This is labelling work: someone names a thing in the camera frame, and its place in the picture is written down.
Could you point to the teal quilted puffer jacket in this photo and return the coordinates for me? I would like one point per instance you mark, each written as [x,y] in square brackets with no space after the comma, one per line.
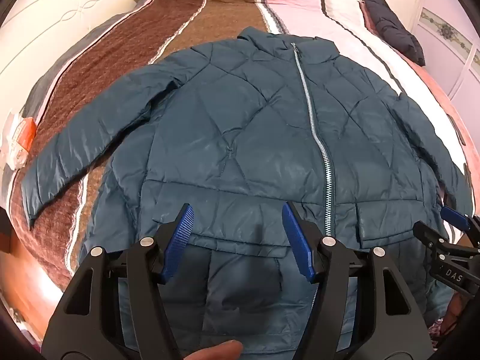
[240,138]

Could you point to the wooden bed frame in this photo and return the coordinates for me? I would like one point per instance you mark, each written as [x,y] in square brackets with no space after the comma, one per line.
[30,277]

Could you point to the black puffer jacket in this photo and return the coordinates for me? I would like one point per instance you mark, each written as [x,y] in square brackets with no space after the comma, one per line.
[393,26]

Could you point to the brown pink striped blanket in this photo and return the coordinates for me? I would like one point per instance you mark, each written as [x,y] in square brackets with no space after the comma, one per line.
[123,48]

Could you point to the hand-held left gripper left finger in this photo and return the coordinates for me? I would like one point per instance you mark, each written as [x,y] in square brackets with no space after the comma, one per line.
[180,232]

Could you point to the person's left hand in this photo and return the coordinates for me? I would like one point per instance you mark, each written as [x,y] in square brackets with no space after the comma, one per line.
[213,350]

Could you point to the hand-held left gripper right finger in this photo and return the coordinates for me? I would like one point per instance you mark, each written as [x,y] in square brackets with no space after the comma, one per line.
[298,240]

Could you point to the wardrobe with floral panels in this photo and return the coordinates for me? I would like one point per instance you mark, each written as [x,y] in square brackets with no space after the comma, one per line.
[448,33]

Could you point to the white orange plastic bag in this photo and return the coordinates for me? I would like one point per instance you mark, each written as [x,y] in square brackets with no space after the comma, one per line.
[17,138]

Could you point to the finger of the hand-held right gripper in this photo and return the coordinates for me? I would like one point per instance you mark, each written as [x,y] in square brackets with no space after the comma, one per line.
[455,218]
[431,234]

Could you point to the white embossed panel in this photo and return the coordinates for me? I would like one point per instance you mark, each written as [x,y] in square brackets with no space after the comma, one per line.
[48,15]

